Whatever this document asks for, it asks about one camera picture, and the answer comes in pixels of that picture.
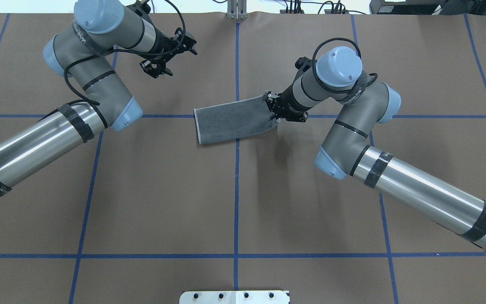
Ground pink grey-backed towel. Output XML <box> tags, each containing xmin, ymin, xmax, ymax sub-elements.
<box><xmin>194</xmin><ymin>94</ymin><xmax>281</xmax><ymax>145</ymax></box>

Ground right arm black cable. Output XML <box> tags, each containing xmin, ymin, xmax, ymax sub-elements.
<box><xmin>312</xmin><ymin>38</ymin><xmax>378</xmax><ymax>95</ymax></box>

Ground aluminium frame post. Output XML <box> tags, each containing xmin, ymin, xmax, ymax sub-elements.
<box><xmin>226</xmin><ymin>0</ymin><xmax>248</xmax><ymax>21</ymax></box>

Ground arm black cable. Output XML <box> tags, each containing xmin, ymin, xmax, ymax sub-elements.
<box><xmin>312</xmin><ymin>38</ymin><xmax>378</xmax><ymax>95</ymax></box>
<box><xmin>63</xmin><ymin>0</ymin><xmax>186</xmax><ymax>106</ymax></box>

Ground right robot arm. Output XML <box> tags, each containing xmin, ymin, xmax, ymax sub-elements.
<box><xmin>264</xmin><ymin>46</ymin><xmax>486</xmax><ymax>254</ymax></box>

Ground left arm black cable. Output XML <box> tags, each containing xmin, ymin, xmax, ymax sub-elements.
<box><xmin>63</xmin><ymin>0</ymin><xmax>186</xmax><ymax>106</ymax></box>

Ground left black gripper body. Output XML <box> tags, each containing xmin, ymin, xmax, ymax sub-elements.
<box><xmin>131</xmin><ymin>2</ymin><xmax>176</xmax><ymax>63</ymax></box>

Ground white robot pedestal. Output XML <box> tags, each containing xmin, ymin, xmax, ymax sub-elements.
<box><xmin>179</xmin><ymin>290</ymin><xmax>291</xmax><ymax>304</ymax></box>

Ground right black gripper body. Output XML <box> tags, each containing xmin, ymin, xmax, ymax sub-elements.
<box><xmin>270</xmin><ymin>57</ymin><xmax>311</xmax><ymax>122</ymax></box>

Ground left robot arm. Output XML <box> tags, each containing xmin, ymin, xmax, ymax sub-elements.
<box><xmin>0</xmin><ymin>0</ymin><xmax>197</xmax><ymax>197</ymax></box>

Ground black box with label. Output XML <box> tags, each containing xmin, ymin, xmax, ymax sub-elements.
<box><xmin>369</xmin><ymin>0</ymin><xmax>438</xmax><ymax>15</ymax></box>

